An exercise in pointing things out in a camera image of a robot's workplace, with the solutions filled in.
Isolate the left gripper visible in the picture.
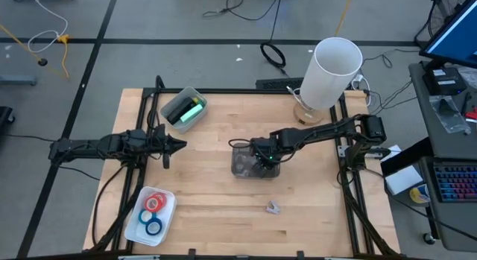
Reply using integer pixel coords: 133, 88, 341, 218
148, 124, 188, 171

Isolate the black stapler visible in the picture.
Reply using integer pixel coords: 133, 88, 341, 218
166, 97, 195, 126

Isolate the mint green stapler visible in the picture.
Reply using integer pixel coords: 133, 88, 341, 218
180, 103, 204, 124

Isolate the red cup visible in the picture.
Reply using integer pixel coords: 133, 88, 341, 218
144, 194, 164, 214

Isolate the green block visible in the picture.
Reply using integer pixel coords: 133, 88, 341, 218
138, 209, 154, 225

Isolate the purple stapler remover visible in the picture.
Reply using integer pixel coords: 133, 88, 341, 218
265, 200, 282, 215

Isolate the light grey plastic bin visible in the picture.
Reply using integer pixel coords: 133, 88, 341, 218
159, 86, 209, 135

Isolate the transparent grey plastic bin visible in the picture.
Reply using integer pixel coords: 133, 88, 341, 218
230, 142, 281, 180

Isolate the black keyboard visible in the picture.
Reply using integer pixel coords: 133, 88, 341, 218
256, 77, 305, 91

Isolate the white plastic bin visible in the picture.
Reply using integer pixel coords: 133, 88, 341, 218
124, 186, 177, 247

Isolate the white shade table lamp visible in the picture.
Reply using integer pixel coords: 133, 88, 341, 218
293, 37, 364, 126

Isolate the power strip with plugs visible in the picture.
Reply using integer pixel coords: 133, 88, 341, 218
350, 73, 373, 107

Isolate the white cardboard box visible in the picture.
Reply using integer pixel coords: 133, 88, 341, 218
385, 165, 424, 196

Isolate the grey desk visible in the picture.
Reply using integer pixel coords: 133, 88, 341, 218
408, 60, 477, 253

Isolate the clear plastic bag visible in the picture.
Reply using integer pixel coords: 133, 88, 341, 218
429, 95, 473, 134

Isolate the backlit colourful keyboard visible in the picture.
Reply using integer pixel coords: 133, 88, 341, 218
434, 165, 477, 203

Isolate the black mini computer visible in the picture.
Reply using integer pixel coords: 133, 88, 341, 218
423, 67, 467, 96

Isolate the black floor fan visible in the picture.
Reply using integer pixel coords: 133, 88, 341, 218
414, 0, 474, 48

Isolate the black computer monitor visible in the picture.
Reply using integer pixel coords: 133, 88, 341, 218
419, 0, 477, 70

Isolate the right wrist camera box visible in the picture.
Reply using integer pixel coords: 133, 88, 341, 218
250, 137, 279, 156

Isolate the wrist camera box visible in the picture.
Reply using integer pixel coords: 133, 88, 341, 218
124, 128, 150, 146
250, 137, 279, 156

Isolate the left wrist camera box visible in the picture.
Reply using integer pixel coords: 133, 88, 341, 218
124, 128, 150, 146

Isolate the black aluminium table frame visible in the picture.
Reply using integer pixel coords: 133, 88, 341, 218
83, 75, 402, 260

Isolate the coiled black cable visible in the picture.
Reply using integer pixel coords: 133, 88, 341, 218
259, 42, 287, 70

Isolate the yellow extension cable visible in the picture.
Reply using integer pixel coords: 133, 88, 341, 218
334, 0, 354, 37
0, 23, 72, 80

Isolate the white floor cable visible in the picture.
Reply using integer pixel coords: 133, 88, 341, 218
28, 0, 70, 54

